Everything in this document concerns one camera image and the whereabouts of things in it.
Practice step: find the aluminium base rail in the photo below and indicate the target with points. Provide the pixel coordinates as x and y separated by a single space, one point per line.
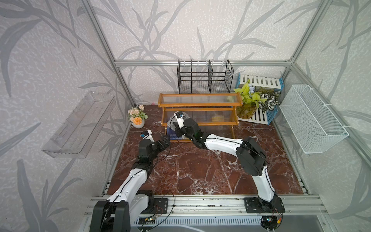
234 205

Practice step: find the white and blue slatted crate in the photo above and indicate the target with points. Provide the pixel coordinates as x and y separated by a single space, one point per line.
261 82

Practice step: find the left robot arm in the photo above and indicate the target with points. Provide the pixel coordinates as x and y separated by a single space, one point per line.
121 209

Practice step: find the green potted plant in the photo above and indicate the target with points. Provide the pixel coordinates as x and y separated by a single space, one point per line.
252 100

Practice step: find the white wire basket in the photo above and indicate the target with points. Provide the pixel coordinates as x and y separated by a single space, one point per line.
313 124

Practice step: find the clear acrylic wall shelf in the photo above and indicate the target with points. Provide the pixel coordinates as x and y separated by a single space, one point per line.
77 135

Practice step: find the black wire file rack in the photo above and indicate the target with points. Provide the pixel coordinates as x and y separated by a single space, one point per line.
202 77

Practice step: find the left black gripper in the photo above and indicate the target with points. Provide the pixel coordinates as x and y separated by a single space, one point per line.
166 144

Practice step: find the orange wooden bookshelf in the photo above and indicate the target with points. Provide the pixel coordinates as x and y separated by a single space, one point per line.
208 110

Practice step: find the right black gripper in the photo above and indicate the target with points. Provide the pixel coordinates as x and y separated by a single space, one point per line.
177 131

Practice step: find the spotted leaf plant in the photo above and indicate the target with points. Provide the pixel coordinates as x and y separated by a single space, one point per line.
269 99

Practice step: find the flower pot with orange flowers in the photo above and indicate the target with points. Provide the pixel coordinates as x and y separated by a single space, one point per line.
137 116

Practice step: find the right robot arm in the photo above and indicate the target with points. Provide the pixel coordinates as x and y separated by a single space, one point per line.
250 155

